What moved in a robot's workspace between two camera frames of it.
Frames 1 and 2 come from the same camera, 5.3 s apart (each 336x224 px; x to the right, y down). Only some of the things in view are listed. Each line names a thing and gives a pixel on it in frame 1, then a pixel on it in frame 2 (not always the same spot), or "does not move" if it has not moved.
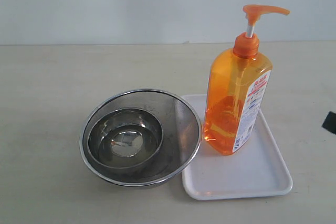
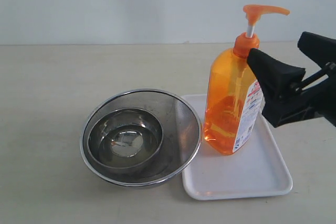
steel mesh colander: [139, 137] does not move
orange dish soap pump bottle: [238, 80] does not move
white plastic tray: [259, 167] does not move
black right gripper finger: [329, 123] → [282, 103]
